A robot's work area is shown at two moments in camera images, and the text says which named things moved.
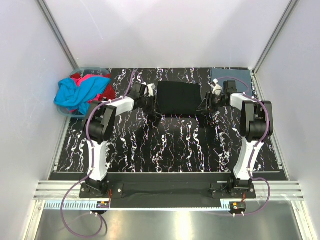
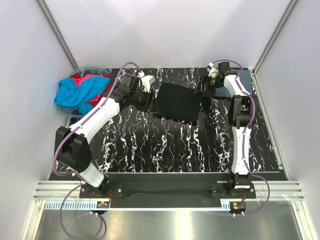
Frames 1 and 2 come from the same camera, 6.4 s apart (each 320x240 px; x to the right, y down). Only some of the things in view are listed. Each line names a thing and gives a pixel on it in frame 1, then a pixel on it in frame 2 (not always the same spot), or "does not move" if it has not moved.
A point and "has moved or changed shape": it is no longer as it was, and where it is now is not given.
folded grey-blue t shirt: x=242 y=77 does not move
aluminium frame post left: x=42 y=4 does not move
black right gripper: x=206 y=106 → x=204 y=79
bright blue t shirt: x=78 y=97 does not move
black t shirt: x=178 y=97 has moved or changed shape
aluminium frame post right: x=288 y=12 does not move
